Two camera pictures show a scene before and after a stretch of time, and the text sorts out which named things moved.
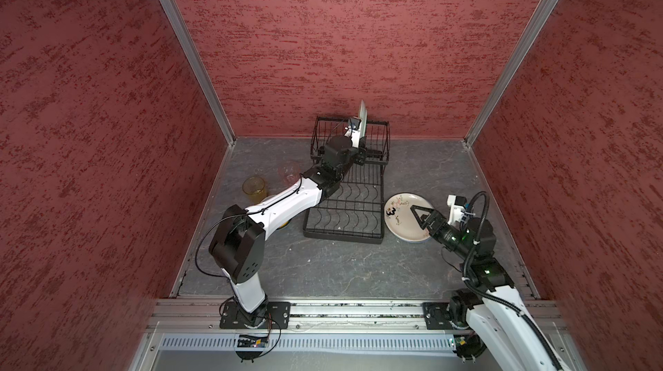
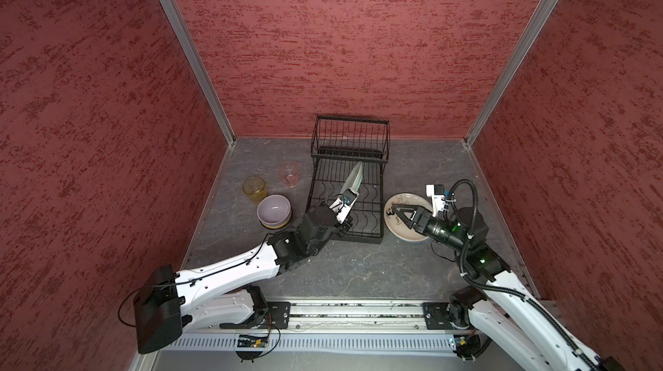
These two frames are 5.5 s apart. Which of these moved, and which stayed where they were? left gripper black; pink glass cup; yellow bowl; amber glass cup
Moved: left gripper black
Stayed: amber glass cup; pink glass cup; yellow bowl
